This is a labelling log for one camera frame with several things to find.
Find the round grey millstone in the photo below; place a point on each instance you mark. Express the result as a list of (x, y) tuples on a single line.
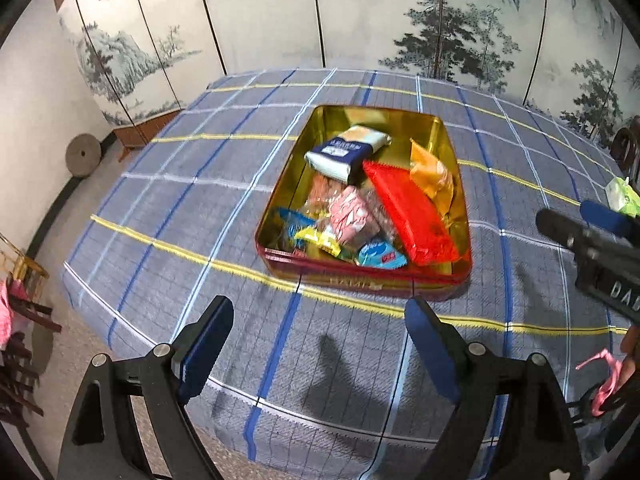
[(82, 156)]

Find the orange snack packet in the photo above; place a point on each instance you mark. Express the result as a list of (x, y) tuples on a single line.
[(432, 175)]

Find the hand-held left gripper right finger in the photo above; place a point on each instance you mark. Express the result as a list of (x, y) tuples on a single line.
[(432, 355)]

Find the carved dark wooden chair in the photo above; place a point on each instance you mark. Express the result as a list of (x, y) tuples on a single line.
[(627, 145)]

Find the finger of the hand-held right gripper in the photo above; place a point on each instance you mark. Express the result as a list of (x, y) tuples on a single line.
[(562, 227), (605, 214)]

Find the blue candy packet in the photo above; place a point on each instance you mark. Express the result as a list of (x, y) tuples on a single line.
[(292, 225)]

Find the light blue snack packet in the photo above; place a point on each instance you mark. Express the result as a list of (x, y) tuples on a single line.
[(380, 256)]

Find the green tissue pack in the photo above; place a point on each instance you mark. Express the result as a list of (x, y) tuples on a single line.
[(625, 197)]

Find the blue plaid tablecloth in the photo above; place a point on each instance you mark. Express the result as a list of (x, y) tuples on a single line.
[(200, 185)]

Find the yellow candy packet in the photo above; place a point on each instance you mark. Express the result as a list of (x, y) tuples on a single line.
[(320, 237)]

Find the painted folding screen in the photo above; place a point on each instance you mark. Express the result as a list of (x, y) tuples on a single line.
[(275, 10)]

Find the clear packet with reddish snack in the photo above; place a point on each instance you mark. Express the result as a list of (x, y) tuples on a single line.
[(322, 192)]

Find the pink cloth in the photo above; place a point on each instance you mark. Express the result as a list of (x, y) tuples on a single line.
[(4, 310)]

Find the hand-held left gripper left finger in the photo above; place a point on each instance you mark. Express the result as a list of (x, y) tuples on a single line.
[(207, 350)]

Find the white and navy snack packet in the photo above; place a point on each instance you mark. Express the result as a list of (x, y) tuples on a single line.
[(345, 152)]

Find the gold metal rack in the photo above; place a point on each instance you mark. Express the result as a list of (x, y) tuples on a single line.
[(30, 267)]

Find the pink and white snack packet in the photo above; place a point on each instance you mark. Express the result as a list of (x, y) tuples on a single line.
[(350, 215)]

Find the red and gold tin box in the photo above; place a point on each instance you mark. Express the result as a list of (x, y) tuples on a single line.
[(327, 122)]

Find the red snack packet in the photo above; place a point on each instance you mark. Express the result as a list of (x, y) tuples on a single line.
[(415, 215)]

